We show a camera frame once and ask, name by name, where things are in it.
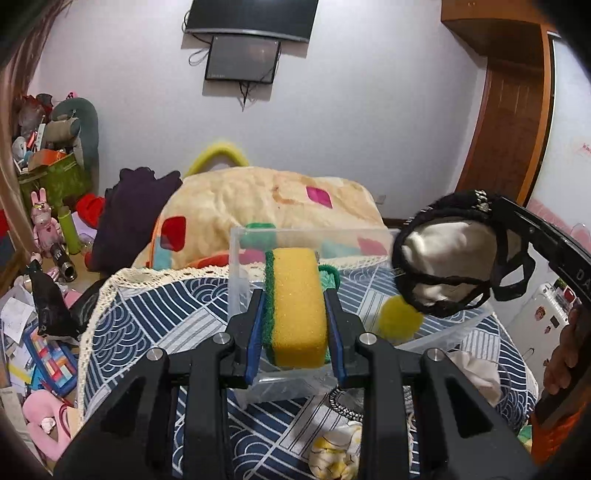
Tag yellow green sponge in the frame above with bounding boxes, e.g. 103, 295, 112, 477
262, 247, 328, 369

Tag black white eye mask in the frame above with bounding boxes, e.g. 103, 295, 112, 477
391, 190, 536, 318

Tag floral yellow white scrunchie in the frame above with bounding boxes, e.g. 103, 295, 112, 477
308, 421, 363, 480

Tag cream white cloth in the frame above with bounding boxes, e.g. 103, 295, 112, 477
448, 351, 502, 407

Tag clear plastic storage bin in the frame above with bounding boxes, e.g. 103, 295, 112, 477
226, 224, 494, 409

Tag yellow round sponge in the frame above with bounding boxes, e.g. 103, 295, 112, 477
378, 295, 424, 344

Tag blue white patterned tablecloth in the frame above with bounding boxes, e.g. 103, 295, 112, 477
77, 256, 539, 480

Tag beige patterned blanket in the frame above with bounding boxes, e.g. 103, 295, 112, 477
133, 166, 386, 270

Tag brown wooden door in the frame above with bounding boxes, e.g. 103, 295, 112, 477
441, 1, 556, 206

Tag dark purple garment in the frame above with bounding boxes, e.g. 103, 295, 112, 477
85, 167, 182, 275

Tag yellow green fuzzy hoop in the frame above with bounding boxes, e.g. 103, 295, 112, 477
182, 141, 249, 178

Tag green bottle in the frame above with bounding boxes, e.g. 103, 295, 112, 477
58, 205, 81, 255

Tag red plush item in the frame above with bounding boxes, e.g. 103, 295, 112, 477
75, 193, 105, 229

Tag pink plush slipper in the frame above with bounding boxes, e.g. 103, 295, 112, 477
22, 390, 79, 462

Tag pink rabbit toy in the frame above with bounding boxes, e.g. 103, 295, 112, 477
31, 187, 64, 257

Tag green cardboard box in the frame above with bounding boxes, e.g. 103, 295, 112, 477
17, 154, 92, 213

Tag grey green plush toy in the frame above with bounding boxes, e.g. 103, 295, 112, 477
42, 97, 99, 174

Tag green hair tie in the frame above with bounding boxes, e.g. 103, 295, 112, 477
316, 263, 342, 292

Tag small black wall monitor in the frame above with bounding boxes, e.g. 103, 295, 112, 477
205, 35, 281, 85

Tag black wall television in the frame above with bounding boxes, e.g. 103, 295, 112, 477
186, 0, 318, 43

